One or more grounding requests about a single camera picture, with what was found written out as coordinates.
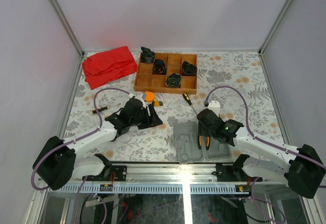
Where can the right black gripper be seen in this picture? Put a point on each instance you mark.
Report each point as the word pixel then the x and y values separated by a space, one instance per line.
pixel 201 131

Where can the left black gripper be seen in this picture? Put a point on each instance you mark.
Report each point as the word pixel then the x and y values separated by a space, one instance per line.
pixel 155 119

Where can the orange handled pliers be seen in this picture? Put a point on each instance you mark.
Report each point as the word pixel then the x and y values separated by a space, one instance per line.
pixel 203 141

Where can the grey plastic tool case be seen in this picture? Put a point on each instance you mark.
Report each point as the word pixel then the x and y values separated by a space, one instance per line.
pixel 185 140

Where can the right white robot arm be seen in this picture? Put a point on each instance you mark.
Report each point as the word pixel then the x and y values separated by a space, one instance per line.
pixel 300 168

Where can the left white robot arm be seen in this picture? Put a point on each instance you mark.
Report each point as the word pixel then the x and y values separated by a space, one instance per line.
pixel 61 160

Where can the orange hex key set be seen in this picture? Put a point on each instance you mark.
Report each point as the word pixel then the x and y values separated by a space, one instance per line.
pixel 157 103

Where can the orange tape measure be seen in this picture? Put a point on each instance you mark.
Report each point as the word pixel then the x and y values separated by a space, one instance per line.
pixel 149 97

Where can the black yellow phillips screwdriver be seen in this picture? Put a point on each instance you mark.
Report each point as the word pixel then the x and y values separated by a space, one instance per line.
pixel 188 100

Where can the rolled dark belt bottom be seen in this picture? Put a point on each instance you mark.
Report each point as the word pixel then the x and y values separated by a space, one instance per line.
pixel 173 80

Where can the rolled dark belt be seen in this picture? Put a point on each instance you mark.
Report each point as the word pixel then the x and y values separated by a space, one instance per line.
pixel 188 69
pixel 173 80
pixel 159 67

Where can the rolled dark belt upper left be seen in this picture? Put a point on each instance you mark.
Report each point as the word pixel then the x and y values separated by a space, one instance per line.
pixel 159 67

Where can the black yellow flat screwdriver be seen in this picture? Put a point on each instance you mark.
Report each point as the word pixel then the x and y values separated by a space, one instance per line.
pixel 100 109

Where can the rolled dark belt right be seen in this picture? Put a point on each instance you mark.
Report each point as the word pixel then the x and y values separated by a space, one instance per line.
pixel 188 69

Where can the rolled dark belt outside tray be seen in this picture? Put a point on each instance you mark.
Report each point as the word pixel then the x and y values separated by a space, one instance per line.
pixel 147 55

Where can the red folded cloth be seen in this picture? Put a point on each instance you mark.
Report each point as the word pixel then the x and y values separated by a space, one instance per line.
pixel 107 66

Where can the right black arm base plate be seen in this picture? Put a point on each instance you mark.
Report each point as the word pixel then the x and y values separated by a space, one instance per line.
pixel 231 172

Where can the aluminium mounting rail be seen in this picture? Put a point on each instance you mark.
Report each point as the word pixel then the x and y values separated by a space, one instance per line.
pixel 169 173

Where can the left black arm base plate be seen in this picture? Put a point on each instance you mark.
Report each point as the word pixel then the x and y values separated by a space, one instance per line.
pixel 114 173

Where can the white slotted cable duct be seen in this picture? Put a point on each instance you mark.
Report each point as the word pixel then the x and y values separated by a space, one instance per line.
pixel 92 187

